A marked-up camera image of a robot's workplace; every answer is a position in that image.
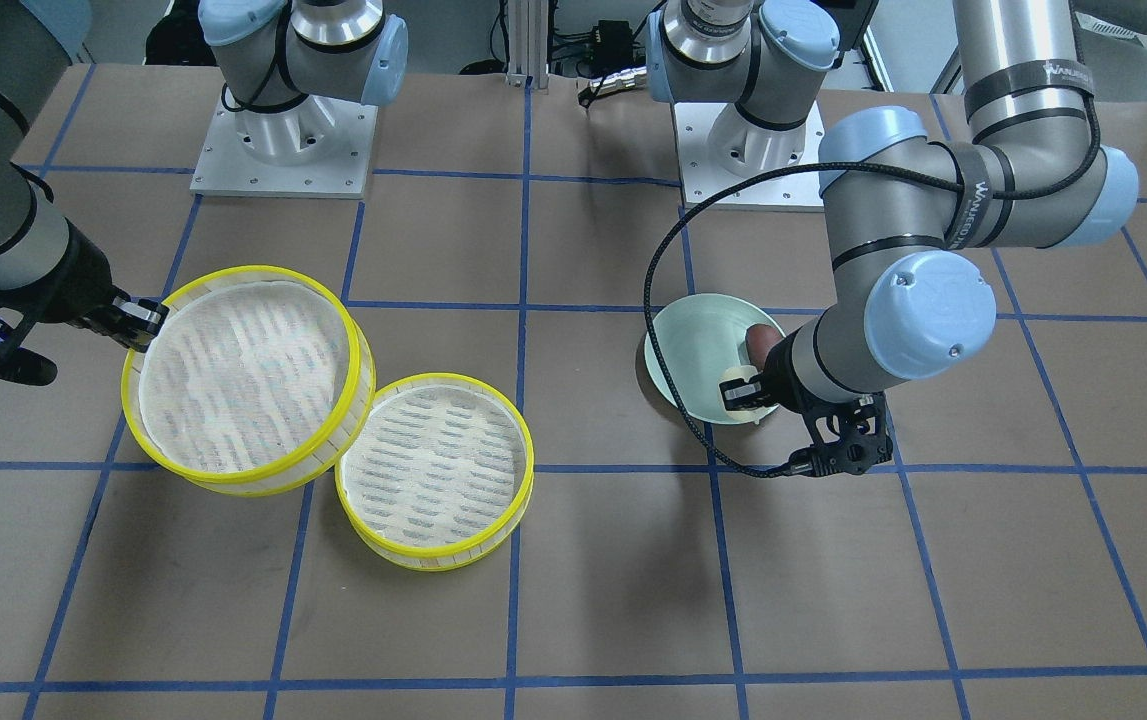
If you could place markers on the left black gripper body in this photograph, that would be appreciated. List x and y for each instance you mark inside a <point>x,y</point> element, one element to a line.
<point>776,382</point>

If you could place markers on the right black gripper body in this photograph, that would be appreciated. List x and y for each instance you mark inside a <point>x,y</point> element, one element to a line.
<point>81,281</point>

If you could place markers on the yellow steamer layer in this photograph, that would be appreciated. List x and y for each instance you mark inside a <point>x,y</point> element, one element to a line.
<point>441,474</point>
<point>259,381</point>

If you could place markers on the white steamed bun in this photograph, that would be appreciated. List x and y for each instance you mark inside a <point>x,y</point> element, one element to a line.
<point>742,395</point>

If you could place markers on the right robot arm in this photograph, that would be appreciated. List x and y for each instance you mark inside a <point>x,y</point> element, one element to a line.
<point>284,64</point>

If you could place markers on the brown steamed bun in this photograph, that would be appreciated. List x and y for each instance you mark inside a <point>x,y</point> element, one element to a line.
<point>760,340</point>

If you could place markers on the light green plate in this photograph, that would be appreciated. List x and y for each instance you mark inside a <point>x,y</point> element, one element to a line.
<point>702,337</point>

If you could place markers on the black power brick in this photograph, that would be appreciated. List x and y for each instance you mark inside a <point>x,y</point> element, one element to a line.
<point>611,47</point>

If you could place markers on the aluminium frame post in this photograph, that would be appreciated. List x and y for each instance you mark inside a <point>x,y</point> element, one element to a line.
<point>527,27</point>

